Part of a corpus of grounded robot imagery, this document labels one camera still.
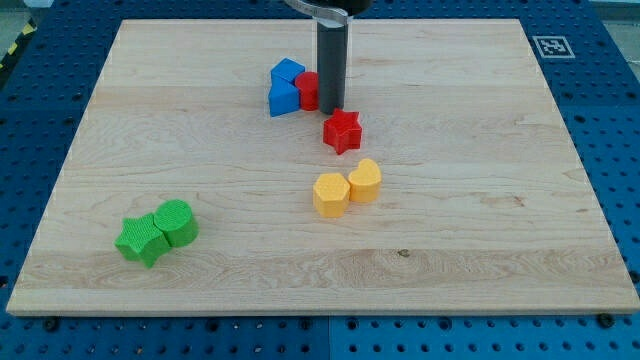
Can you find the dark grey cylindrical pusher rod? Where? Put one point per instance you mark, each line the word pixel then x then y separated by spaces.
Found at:
pixel 332 51

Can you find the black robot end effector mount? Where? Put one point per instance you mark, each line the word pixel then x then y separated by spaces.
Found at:
pixel 353 7

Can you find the red star block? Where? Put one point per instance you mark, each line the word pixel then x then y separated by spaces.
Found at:
pixel 343 131

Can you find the green star block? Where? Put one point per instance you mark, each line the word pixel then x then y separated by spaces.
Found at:
pixel 141 240

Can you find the red cylinder block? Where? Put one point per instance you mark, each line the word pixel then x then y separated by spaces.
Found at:
pixel 307 83

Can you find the blue cube block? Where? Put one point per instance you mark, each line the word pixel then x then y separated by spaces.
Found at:
pixel 287 70

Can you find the blue triangle block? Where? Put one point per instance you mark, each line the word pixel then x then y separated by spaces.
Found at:
pixel 283 97

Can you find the yellow heart block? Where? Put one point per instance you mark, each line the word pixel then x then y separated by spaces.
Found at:
pixel 365 181

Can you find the yellow hexagon block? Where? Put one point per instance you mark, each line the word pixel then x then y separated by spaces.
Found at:
pixel 331 193

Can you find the light wooden board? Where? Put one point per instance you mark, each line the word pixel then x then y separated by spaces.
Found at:
pixel 484 207

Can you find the white fiducial marker tag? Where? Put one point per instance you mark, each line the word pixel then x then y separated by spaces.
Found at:
pixel 553 47

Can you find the green cylinder block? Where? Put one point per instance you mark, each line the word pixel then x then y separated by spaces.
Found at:
pixel 176 221

